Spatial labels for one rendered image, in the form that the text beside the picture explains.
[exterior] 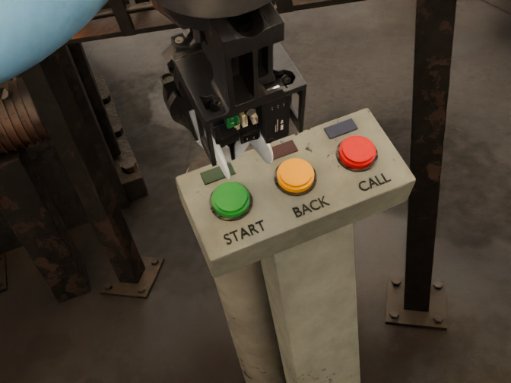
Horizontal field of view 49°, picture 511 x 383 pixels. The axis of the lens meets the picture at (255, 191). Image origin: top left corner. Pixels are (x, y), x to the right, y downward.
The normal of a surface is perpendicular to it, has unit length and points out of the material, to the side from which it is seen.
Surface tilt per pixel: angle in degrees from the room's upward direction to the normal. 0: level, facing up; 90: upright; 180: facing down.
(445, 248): 0
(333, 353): 90
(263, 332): 90
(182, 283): 0
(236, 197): 20
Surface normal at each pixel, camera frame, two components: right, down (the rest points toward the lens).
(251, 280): 0.14, 0.64
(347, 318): 0.37, 0.57
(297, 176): -0.01, -0.50
